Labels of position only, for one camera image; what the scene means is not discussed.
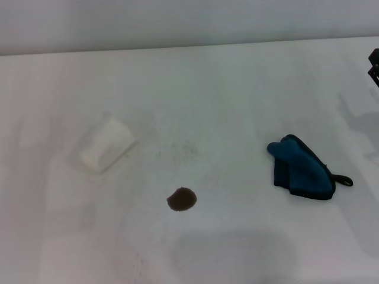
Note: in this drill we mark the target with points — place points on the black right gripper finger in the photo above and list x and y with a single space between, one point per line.
375 74
375 56

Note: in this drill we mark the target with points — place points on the blue rag with black trim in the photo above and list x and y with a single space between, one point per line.
299 168

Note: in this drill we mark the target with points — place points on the white plastic cup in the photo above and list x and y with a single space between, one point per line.
103 145

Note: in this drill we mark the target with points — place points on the black water stain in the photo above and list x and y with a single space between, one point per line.
182 199

